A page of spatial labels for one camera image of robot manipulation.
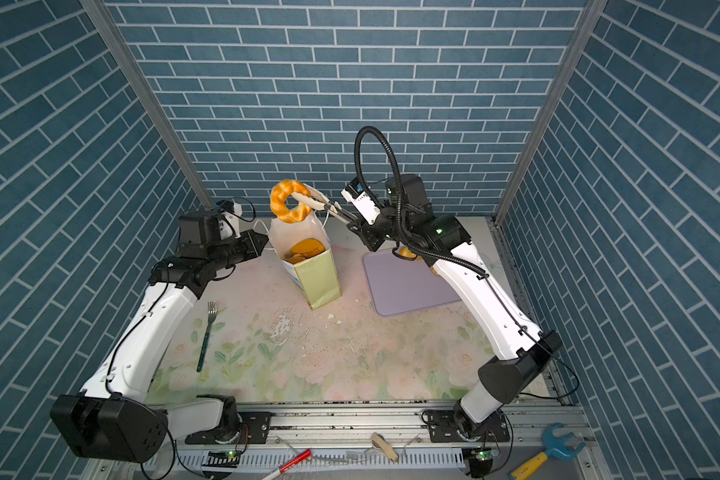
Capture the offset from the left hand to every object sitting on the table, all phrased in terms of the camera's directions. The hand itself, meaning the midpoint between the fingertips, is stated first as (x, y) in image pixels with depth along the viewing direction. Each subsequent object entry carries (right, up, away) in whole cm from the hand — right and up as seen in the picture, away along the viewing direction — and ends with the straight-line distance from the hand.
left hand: (269, 236), depth 76 cm
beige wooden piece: (+30, -50, -7) cm, 59 cm away
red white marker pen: (+8, -53, -8) cm, 54 cm away
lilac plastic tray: (+37, -17, +31) cm, 51 cm away
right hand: (+22, +4, -8) cm, 23 cm away
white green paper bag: (+11, -10, +3) cm, 15 cm away
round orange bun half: (+4, -4, +21) cm, 22 cm away
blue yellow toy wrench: (+70, -50, -6) cm, 87 cm away
